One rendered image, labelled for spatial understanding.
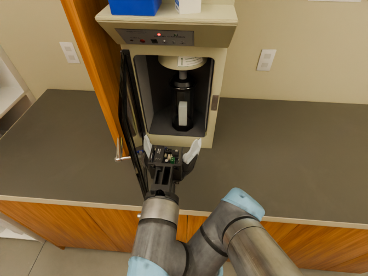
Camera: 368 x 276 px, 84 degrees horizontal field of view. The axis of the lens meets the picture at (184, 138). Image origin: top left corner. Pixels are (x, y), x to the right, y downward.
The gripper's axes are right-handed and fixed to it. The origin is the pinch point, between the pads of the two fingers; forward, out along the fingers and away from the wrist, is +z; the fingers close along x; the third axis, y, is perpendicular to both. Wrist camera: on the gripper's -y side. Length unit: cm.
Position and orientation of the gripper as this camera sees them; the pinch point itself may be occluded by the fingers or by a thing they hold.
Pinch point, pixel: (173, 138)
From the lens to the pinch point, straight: 56.9
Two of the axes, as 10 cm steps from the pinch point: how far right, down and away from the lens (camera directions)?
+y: 0.0, -6.6, -7.5
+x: -10.0, -0.7, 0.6
